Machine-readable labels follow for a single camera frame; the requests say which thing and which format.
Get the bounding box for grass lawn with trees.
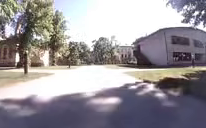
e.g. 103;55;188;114
0;65;79;90

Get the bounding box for grey asphalt path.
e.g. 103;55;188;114
0;64;206;128

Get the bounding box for large leafy tree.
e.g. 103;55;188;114
0;0;55;75

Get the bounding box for grey arched-roof hall building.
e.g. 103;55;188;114
132;26;206;67

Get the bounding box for row of distant trees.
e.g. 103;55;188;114
59;35;120;66

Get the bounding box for overhanging tree branches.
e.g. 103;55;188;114
166;0;206;28

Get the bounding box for pale distant building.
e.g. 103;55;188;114
116;44;137;64

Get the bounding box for grass lawn before hall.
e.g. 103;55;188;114
105;63;206;84

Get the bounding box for tall slender tree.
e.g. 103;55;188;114
48;9;69;67

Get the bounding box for brick building behind trees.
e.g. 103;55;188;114
0;37;51;68

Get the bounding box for small young tree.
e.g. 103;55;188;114
64;43;76;69

